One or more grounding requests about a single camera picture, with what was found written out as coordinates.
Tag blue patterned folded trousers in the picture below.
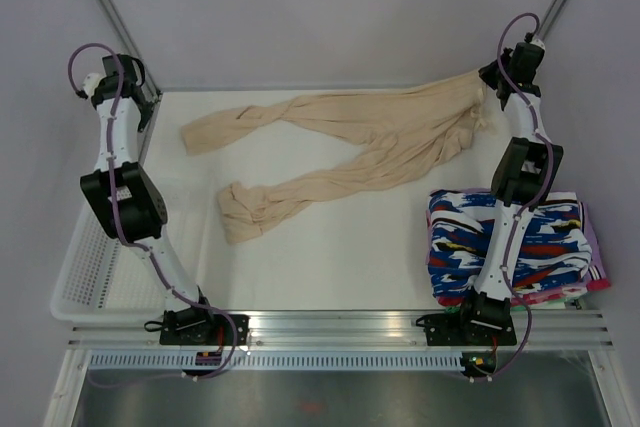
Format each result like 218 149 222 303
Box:
424 188 601 306

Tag aluminium mounting rail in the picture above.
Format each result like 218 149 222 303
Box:
68 309 613 351

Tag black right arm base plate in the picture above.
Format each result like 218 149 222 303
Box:
415 313 517 347

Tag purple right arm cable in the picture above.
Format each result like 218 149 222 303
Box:
439 12 557 384

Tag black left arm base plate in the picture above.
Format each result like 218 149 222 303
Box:
159 310 250 347

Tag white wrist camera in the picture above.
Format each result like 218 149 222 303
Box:
530 36 546 50
82 73 104 99

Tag beige trousers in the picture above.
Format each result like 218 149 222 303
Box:
179 71 496 247

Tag folded clothes stack underneath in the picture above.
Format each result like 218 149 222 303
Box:
424 188 612 309

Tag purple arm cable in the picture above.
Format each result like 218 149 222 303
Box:
439 12 557 384
67 42 242 390

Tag white slotted cable duct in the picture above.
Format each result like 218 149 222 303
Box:
89 350 463 372

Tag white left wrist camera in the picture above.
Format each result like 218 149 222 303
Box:
82 73 104 99

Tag white perforated plastic basket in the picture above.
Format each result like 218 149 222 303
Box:
50 182 208 325

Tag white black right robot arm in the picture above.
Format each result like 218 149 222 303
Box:
455 37 564 343

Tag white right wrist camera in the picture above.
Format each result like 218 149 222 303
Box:
530 36 546 50

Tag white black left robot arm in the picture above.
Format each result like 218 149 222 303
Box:
80 54 202 312

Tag left aluminium frame post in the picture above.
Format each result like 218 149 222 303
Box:
67 0 161 99

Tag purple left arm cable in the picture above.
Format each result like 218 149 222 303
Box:
67 42 242 390

